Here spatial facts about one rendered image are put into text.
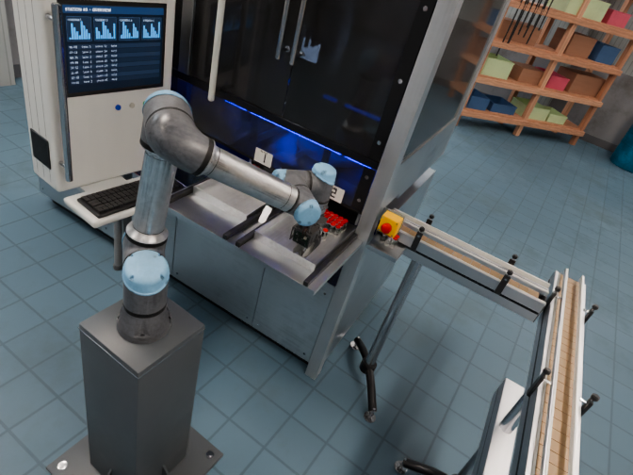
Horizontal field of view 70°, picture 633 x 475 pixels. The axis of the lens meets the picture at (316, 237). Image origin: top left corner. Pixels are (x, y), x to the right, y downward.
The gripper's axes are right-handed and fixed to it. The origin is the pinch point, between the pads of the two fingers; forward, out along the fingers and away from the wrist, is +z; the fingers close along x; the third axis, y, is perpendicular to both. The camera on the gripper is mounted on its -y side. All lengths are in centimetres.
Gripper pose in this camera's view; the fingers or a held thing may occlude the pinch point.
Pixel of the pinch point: (303, 254)
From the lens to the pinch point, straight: 157.7
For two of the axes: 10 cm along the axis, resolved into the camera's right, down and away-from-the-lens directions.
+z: -2.4, 7.9, 5.6
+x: 8.4, 4.6, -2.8
